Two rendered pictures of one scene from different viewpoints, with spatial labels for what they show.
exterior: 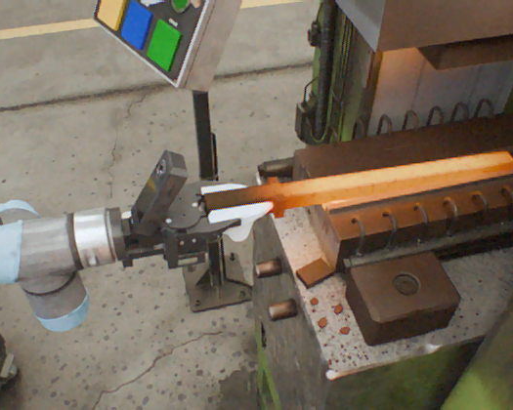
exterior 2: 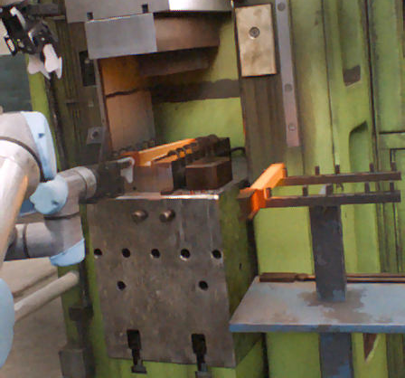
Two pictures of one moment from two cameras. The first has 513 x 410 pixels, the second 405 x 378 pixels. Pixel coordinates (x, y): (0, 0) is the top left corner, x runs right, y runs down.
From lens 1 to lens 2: 1.48 m
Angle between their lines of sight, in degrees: 57
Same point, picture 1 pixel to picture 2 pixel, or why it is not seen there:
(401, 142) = not seen: hidden behind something
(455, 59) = (166, 69)
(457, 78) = (136, 137)
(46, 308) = (75, 231)
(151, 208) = (101, 151)
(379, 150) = not seen: hidden behind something
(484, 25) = (175, 44)
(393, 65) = (114, 128)
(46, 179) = not seen: outside the picture
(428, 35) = (165, 46)
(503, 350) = (258, 161)
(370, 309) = (208, 165)
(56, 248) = (76, 176)
